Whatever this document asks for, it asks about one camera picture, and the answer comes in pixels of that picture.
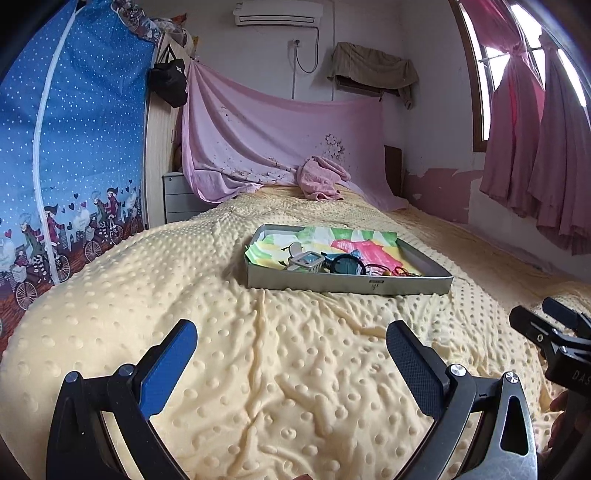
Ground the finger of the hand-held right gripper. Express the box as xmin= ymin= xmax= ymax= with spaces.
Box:
xmin=509 ymin=305 xmax=563 ymax=357
xmin=542 ymin=296 xmax=591 ymax=331

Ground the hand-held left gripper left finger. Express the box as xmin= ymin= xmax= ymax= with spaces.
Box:
xmin=45 ymin=318 xmax=199 ymax=480

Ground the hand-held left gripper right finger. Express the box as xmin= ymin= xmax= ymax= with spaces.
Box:
xmin=385 ymin=319 xmax=540 ymax=480

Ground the silver metal tray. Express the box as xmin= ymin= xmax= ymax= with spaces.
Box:
xmin=243 ymin=224 xmax=454 ymax=296

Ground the person's right hand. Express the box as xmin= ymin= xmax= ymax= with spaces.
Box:
xmin=547 ymin=389 xmax=573 ymax=449

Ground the yellow dotted blanket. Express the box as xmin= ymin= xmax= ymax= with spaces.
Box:
xmin=0 ymin=182 xmax=591 ymax=480

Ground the colourful floral cloth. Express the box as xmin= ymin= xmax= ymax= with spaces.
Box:
xmin=246 ymin=226 xmax=434 ymax=278

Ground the pink curtain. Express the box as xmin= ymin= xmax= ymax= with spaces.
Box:
xmin=478 ymin=44 xmax=548 ymax=219
xmin=527 ymin=28 xmax=591 ymax=257

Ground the grey drawer unit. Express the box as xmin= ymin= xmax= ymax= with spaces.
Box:
xmin=161 ymin=171 xmax=207 ymax=225

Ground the brown wooden board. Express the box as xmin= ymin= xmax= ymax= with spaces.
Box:
xmin=383 ymin=144 xmax=404 ymax=197

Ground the pink towel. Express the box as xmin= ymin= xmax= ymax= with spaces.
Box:
xmin=296 ymin=155 xmax=352 ymax=203

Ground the light wooden cabinet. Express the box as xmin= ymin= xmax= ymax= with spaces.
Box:
xmin=140 ymin=33 xmax=194 ymax=230

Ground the pink bed sheet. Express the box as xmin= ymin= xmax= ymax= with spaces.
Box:
xmin=181 ymin=60 xmax=410 ymax=214

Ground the blue printed wardrobe cover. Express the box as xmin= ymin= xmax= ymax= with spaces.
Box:
xmin=0 ymin=0 xmax=156 ymax=366

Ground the black bag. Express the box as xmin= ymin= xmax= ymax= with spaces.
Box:
xmin=146 ymin=45 xmax=189 ymax=109

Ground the brown hanging cloth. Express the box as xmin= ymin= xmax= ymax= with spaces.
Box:
xmin=326 ymin=41 xmax=420 ymax=110

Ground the floral bedding bundle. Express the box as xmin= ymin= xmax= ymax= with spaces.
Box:
xmin=150 ymin=16 xmax=198 ymax=64

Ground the white air conditioner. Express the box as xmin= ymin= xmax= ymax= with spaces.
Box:
xmin=232 ymin=1 xmax=324 ymax=27

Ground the window with brown frame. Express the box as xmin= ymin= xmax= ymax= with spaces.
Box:
xmin=449 ymin=0 xmax=591 ymax=154

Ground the black power cable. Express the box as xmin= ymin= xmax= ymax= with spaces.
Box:
xmin=288 ymin=25 xmax=322 ymax=100

